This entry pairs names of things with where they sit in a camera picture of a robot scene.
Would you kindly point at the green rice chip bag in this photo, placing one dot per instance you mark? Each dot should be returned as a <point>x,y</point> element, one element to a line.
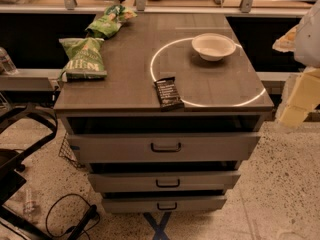
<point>110,22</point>

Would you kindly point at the black office chair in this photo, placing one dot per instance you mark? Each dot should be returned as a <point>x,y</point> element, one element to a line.
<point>11,162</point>

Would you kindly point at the green jalapeno chip bag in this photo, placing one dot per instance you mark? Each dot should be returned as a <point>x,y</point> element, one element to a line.
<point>85,60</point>

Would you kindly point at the black rxbar chocolate wrapper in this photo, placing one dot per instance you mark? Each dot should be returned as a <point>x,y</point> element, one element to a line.
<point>168,95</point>

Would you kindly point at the grey drawer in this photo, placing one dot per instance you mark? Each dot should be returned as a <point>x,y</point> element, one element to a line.
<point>156,148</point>
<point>163,181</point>
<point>164,204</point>

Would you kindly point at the clear plastic water bottle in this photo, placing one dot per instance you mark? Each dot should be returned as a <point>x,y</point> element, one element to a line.
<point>7,63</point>

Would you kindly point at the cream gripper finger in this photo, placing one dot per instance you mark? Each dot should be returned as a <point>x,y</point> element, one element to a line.
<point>301,96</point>

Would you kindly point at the bottom grey drawer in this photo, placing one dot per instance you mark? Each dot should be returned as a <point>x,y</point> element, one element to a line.
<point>164,204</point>

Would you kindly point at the white paper bowl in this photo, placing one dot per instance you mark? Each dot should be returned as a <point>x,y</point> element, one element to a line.
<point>213,47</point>

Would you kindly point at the wire mesh basket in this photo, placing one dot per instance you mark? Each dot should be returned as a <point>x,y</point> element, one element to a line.
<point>67,154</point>

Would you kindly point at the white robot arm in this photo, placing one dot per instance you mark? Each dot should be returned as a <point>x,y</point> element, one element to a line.
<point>303,39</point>

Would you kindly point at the grey drawer cabinet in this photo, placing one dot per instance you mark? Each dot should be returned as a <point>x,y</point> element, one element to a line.
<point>166,130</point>

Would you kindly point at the middle grey drawer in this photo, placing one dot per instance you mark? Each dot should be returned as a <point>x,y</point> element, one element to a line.
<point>163,181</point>

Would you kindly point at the top grey drawer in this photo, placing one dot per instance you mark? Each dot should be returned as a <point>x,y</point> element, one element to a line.
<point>156,148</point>

